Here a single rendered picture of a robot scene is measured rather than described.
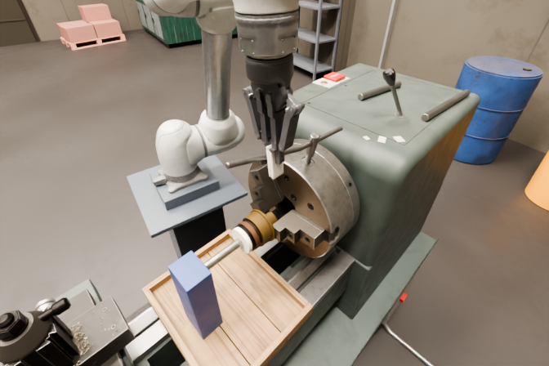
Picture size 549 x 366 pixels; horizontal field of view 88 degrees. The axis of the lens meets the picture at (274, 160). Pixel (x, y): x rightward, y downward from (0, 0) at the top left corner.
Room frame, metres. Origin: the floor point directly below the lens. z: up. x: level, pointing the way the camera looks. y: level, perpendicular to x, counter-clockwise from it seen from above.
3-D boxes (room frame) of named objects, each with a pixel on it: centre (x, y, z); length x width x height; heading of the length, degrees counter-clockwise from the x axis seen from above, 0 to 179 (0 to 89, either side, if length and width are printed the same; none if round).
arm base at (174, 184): (1.02, 0.44, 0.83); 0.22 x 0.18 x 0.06; 124
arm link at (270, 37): (0.45, 0.01, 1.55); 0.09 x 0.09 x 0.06
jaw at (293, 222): (0.47, -0.07, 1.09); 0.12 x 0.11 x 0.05; 44
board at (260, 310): (0.39, 0.13, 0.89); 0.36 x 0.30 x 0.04; 44
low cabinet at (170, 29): (7.26, 2.01, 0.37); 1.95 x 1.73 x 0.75; 34
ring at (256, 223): (0.48, 0.04, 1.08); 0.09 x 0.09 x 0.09; 44
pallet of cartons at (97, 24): (6.55, 3.93, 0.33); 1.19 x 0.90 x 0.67; 124
